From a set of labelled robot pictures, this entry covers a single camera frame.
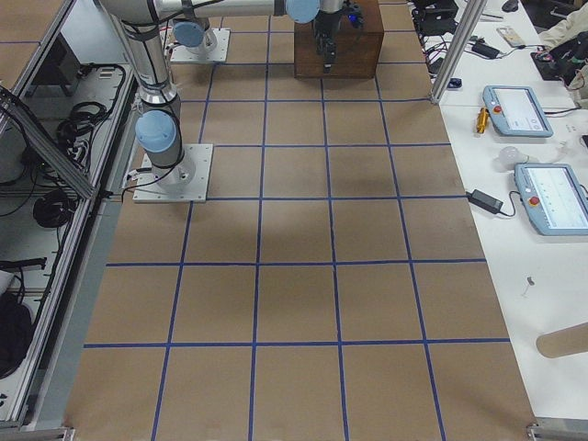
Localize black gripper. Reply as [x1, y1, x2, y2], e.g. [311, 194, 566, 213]
[312, 10, 342, 74]

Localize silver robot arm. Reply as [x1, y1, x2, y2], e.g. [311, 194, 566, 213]
[173, 17, 218, 54]
[101, 1, 362, 202]

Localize dark wooden drawer cabinet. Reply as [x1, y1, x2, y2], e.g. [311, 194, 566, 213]
[294, 1, 384, 79]

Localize small blue device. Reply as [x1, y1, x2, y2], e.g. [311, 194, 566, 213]
[447, 77, 462, 89]

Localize gold metal cylinder tool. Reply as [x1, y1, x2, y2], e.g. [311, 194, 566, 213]
[476, 107, 489, 134]

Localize far blue teach pendant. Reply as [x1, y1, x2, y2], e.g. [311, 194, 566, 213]
[482, 85, 553, 138]

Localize blue teach pendant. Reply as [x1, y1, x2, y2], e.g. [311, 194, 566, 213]
[514, 164, 587, 236]
[482, 85, 553, 138]

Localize white light bulb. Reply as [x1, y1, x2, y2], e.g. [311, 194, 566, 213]
[497, 146, 529, 171]

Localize black power adapter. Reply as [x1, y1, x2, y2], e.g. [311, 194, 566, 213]
[466, 189, 503, 214]

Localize near blue teach pendant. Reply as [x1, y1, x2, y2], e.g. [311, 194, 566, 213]
[514, 164, 587, 236]

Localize cardboard tube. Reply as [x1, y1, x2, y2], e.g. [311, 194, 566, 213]
[536, 322, 588, 358]

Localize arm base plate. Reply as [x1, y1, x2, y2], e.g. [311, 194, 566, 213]
[170, 25, 231, 64]
[132, 143, 213, 203]

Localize aluminium frame post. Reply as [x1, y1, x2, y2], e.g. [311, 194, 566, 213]
[430, 0, 487, 105]

